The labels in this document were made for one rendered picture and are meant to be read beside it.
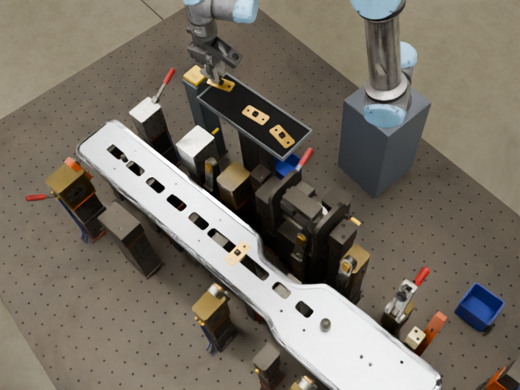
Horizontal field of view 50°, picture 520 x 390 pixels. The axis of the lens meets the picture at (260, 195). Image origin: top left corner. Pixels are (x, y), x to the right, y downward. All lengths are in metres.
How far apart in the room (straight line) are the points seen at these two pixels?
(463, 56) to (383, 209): 1.69
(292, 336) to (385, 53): 0.80
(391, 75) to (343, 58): 1.98
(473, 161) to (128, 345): 2.02
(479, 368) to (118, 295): 1.23
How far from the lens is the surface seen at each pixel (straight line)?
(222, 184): 1.74
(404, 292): 1.46
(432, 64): 3.55
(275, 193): 1.58
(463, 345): 1.99
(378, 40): 1.45
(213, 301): 1.62
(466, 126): 3.30
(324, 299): 1.65
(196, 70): 1.92
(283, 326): 1.63
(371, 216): 2.11
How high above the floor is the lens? 2.56
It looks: 60 degrees down
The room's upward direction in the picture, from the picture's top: 8 degrees counter-clockwise
